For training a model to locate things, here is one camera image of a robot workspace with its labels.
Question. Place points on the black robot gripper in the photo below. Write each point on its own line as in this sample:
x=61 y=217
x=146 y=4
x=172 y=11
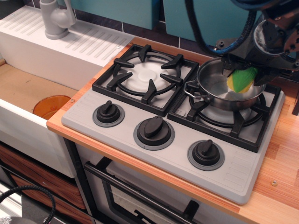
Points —
x=270 y=46

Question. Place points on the green yellow toy corncob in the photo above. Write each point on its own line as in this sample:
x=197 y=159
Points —
x=241 y=80

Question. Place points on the stainless steel pot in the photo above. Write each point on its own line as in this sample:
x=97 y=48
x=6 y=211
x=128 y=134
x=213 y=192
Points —
x=211 y=86

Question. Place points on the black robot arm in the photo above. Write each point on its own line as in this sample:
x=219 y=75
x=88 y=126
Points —
x=275 y=10

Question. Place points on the black right stove knob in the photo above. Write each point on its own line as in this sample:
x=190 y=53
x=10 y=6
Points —
x=206 y=155

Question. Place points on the black stove knob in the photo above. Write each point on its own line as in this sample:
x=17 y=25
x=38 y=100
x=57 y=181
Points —
x=108 y=115
x=154 y=134
x=206 y=155

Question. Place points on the grey toy stove top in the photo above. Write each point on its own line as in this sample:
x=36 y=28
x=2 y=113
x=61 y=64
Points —
x=234 y=180

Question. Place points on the black middle stove knob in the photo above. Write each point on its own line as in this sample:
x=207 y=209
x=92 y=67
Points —
x=154 y=134

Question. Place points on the black left stove knob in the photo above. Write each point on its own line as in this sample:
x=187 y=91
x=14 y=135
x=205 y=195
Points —
x=108 y=115

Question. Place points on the black right burner grate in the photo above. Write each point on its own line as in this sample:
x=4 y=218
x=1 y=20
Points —
x=245 y=128

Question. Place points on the black burner grate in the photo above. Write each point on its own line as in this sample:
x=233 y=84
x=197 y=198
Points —
x=245 y=128
x=146 y=78

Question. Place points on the black left burner grate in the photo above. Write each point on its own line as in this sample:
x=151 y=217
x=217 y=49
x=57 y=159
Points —
x=146 y=78

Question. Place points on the toy oven door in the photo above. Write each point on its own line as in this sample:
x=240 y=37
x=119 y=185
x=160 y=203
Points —
x=133 y=198

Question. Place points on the grey toy faucet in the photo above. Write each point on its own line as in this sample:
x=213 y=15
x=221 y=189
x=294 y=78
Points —
x=56 y=20

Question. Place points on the white toy sink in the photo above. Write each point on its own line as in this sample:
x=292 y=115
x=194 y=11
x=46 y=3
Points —
x=33 y=67

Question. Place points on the orange plastic plate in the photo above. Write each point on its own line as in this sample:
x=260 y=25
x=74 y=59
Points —
x=48 y=106

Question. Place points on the wood grain drawer front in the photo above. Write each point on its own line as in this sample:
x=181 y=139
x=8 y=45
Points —
x=23 y=170

